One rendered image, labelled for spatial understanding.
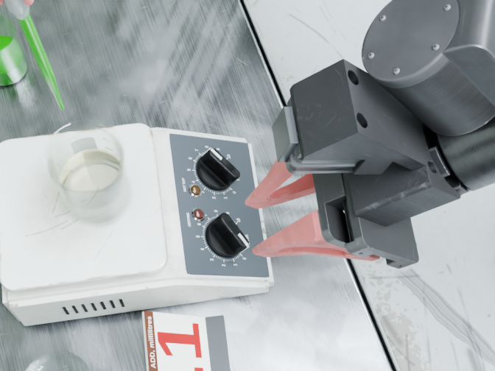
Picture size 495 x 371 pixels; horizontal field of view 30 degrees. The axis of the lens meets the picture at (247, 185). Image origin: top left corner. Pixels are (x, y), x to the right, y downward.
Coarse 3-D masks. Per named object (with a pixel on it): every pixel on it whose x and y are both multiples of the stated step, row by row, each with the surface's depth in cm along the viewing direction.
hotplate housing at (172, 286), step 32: (160, 128) 72; (160, 160) 71; (64, 288) 66; (96, 288) 67; (128, 288) 67; (160, 288) 67; (192, 288) 68; (224, 288) 70; (256, 288) 71; (32, 320) 70; (64, 320) 71
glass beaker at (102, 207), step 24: (72, 120) 62; (96, 120) 62; (48, 144) 61; (72, 144) 64; (96, 144) 65; (120, 144) 62; (48, 168) 61; (120, 168) 61; (72, 192) 61; (96, 192) 61; (120, 192) 63; (96, 216) 64; (120, 216) 66
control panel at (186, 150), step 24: (192, 144) 73; (216, 144) 74; (240, 144) 75; (192, 168) 72; (240, 168) 74; (216, 192) 72; (240, 192) 73; (192, 216) 70; (216, 216) 71; (240, 216) 72; (192, 240) 69; (192, 264) 68; (216, 264) 69; (240, 264) 70; (264, 264) 71
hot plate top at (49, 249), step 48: (0, 144) 69; (144, 144) 69; (0, 192) 68; (48, 192) 68; (144, 192) 68; (0, 240) 66; (48, 240) 66; (96, 240) 66; (144, 240) 66; (48, 288) 65
